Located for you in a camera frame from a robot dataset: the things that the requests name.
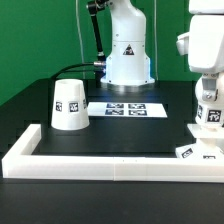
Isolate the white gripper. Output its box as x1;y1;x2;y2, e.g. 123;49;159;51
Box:
177;15;224;101

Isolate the white lamp bulb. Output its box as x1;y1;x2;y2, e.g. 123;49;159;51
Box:
195;72;224;128

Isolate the white lamp base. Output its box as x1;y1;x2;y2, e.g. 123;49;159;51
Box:
175;124;224;160

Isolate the white lamp shade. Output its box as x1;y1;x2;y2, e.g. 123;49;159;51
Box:
51;79;89;131

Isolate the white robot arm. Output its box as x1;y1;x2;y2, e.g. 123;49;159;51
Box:
101;0;224;102

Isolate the white marker sheet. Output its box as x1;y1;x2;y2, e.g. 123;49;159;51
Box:
88;102;167;118

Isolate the white U-shaped fence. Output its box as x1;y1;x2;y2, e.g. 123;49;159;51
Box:
2;124;224;183

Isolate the thin white cable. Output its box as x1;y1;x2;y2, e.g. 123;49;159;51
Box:
75;0;86;80

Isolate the black cable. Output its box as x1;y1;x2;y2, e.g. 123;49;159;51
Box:
49;61;108;81

